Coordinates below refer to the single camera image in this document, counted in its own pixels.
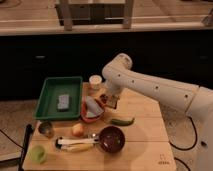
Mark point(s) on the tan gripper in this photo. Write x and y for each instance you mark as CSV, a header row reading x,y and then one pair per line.
x,y
112,101

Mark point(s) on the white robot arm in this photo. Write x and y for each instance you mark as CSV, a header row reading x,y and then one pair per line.
x,y
194,100

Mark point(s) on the orange bowl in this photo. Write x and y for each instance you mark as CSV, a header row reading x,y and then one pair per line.
x,y
83,112

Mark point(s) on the purple bowl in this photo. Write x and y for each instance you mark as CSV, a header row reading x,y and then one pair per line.
x,y
111,139

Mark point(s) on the brown grapes bunch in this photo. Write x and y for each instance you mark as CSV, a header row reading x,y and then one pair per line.
x,y
103,98

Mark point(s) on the white cup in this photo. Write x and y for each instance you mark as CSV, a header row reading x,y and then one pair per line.
x,y
95,81

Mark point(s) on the peach apple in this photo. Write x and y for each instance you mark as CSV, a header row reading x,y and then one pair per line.
x,y
78,130

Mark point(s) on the grey sponge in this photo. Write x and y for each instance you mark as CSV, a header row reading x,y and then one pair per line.
x,y
63,102

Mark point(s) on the green plastic tray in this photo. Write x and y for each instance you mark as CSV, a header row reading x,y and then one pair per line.
x,y
53,87

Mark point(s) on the yellow banana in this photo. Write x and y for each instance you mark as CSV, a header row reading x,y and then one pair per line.
x,y
77,148

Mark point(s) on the small metal cup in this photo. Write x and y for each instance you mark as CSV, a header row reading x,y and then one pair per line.
x,y
46,129

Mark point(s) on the black bar at table edge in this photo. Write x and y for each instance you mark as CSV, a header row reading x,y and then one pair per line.
x,y
28,132

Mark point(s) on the green plastic cup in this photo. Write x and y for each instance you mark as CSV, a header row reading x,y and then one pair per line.
x,y
37,154

